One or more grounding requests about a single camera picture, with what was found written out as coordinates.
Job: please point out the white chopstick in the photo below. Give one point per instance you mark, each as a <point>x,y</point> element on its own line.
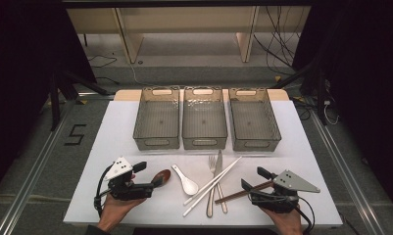
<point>197,204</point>
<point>226,170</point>

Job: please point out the clear grey plastic bin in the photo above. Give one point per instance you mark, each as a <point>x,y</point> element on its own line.
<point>158,124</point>
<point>204,125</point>
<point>253,125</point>

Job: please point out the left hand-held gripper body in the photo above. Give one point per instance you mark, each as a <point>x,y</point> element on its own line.
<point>132,191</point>

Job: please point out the black curtain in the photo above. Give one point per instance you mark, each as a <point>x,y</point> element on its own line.
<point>367,81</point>
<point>21,81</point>

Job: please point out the white ceramic spoon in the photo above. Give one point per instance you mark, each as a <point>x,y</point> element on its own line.
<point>189,186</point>

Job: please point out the metal fork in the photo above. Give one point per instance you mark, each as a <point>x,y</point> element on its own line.
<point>210,202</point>

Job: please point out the brown wooden spoon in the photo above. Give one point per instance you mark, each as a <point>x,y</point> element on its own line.
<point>162,178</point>

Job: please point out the person's right hand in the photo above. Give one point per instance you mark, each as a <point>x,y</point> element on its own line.
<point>287,223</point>

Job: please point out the person's left hand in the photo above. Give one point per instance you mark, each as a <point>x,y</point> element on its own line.
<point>115,210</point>

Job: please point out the light wooden bench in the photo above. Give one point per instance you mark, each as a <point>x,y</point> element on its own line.
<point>184,19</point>

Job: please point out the metal floor rail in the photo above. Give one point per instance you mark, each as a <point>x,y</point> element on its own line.
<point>30,182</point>
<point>347,176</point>

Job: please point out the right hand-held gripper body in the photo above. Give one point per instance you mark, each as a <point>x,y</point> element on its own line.
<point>290,182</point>

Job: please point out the metal table knife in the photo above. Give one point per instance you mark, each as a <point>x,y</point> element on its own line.
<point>219,163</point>

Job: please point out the black stand legs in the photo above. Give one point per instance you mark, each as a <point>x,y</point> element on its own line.
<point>55,104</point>
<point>319,98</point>

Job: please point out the brown wooden chopstick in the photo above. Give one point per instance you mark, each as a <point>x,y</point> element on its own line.
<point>236,196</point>
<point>231,196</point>

